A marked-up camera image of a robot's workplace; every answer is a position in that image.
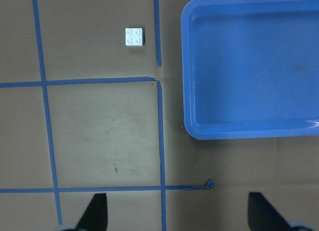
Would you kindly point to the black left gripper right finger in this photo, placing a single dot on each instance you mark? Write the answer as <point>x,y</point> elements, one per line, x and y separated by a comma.
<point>262,216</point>

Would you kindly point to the blue plastic tray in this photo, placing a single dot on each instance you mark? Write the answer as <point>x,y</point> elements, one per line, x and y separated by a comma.
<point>250,68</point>

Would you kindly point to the white block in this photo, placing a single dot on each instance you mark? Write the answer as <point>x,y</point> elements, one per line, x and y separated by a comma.
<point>134,37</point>

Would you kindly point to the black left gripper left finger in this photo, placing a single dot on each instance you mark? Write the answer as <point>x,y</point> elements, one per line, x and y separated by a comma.
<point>95,217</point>

